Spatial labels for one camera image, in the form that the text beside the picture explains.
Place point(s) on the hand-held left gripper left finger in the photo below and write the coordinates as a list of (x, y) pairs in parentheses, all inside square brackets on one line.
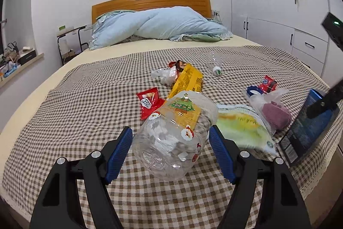
[(119, 154)]

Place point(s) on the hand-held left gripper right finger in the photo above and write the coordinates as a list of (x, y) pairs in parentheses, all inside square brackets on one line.
[(221, 154)]

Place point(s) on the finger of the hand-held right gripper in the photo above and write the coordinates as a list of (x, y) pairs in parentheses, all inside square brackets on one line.
[(327, 101)]

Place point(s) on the green and yellow food pouch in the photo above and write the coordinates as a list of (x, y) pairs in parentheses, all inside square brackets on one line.
[(241, 127)]

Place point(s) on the clear plastic jar with stickers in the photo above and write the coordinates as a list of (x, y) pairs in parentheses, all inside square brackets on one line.
[(166, 148)]

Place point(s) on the purple cloth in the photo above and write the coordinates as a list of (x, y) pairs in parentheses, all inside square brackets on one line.
[(277, 116)]

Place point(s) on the red snack packet white print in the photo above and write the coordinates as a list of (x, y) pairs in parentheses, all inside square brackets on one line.
[(147, 103)]

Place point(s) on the clear plastic bag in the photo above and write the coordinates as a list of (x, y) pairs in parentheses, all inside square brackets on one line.
[(257, 105)]

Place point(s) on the red and black snack wrapper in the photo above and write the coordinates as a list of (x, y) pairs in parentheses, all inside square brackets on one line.
[(268, 84)]

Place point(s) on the blue jar lid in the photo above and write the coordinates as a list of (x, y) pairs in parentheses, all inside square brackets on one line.
[(250, 89)]

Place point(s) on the long yellow snack bag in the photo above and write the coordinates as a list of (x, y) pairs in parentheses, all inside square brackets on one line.
[(187, 78)]

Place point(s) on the white plastic bag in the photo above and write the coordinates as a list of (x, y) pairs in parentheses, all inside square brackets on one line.
[(163, 74)]

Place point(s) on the clear plastic bottle white cap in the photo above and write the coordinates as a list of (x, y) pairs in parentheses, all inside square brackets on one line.
[(214, 62)]

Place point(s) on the red and orange snack wrapper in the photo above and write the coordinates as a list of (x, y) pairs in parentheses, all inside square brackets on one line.
[(176, 64)]

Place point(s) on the white wardrobe drawer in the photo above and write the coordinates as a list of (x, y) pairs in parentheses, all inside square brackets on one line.
[(305, 60), (310, 44)]

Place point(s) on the brown checked blanket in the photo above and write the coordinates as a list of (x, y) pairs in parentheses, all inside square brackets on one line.
[(93, 111)]

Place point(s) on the wooden windowsill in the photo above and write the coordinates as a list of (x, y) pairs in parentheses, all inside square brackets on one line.
[(37, 57)]

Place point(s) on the black box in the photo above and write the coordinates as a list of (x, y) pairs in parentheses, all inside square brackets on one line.
[(26, 57)]

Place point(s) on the light blue item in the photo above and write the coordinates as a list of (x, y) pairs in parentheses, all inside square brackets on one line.
[(12, 70)]

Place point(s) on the light blue duvet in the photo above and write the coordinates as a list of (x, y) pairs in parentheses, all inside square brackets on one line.
[(166, 25)]

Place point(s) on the small white box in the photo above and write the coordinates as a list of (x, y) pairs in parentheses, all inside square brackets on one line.
[(27, 48)]

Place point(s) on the handbag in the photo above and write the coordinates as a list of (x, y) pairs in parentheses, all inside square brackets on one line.
[(10, 53)]

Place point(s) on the wooden headboard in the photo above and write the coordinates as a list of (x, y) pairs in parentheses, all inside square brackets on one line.
[(150, 1)]

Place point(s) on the wall outlet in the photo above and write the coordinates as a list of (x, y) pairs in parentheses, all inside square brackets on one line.
[(216, 13)]

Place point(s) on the black frame side table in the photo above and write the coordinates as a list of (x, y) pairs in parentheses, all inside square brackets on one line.
[(72, 30)]

